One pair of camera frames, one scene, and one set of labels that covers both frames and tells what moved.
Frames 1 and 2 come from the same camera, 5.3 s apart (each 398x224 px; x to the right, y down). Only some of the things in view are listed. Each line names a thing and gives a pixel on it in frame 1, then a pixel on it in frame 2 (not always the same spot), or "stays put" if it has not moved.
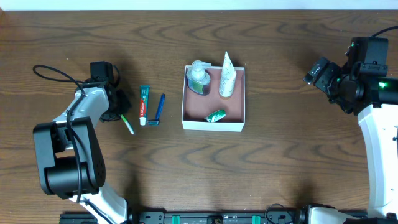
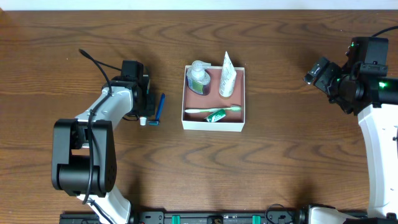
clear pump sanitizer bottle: [198, 77] stays put
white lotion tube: [228, 77] stays put
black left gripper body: [117, 104] -> [148, 101]
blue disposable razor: [156, 122] stays put
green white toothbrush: [128, 124] -> [232, 107]
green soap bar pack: [216, 116] stays put
